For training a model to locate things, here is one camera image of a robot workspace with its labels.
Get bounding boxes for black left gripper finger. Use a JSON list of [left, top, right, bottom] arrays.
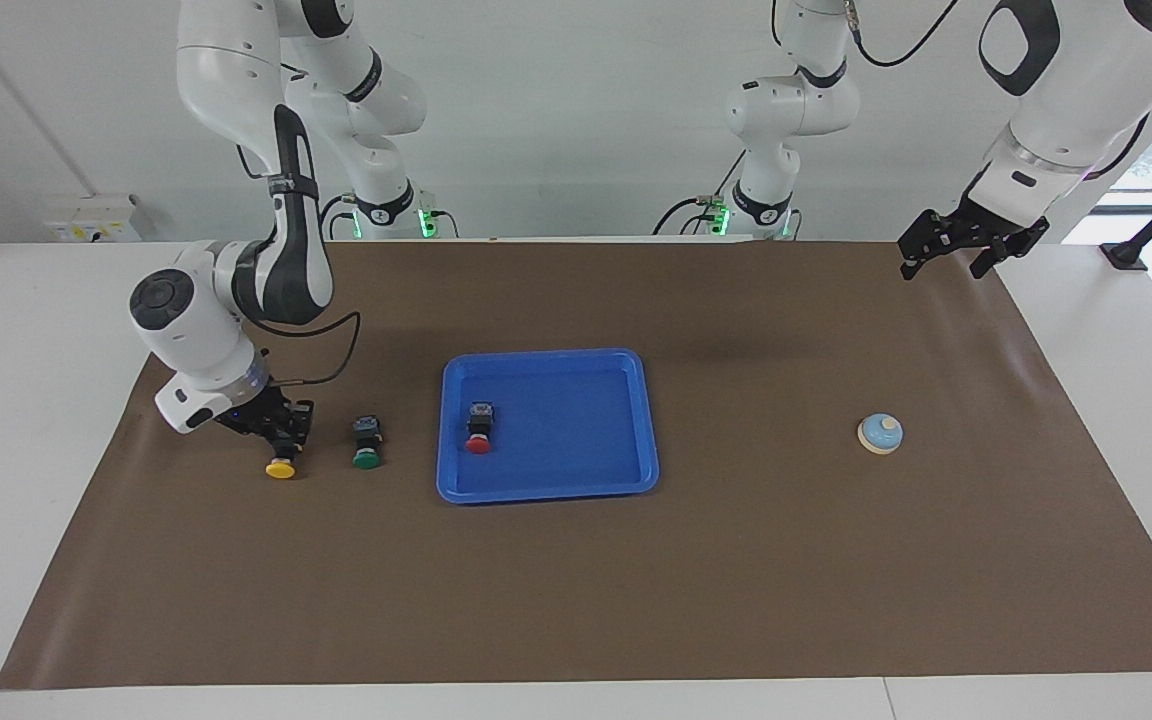
[[898, 208, 947, 281], [969, 220, 1050, 280]]

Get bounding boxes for green push button switch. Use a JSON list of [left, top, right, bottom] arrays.
[[352, 415, 384, 469]]

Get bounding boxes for light blue desk bell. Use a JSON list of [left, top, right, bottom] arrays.
[[857, 413, 904, 456]]

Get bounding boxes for blue plastic tray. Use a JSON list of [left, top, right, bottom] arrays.
[[436, 348, 660, 505]]

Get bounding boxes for brown table mat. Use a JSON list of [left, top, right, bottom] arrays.
[[0, 240, 1152, 691]]

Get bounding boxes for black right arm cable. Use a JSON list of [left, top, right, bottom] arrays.
[[236, 140, 363, 389]]

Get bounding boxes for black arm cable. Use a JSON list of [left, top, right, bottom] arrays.
[[236, 140, 363, 389], [841, 0, 962, 69]]

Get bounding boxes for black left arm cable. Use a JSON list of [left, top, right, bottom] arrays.
[[841, 0, 962, 69]]

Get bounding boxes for white wall socket box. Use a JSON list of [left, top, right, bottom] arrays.
[[44, 193, 142, 244]]

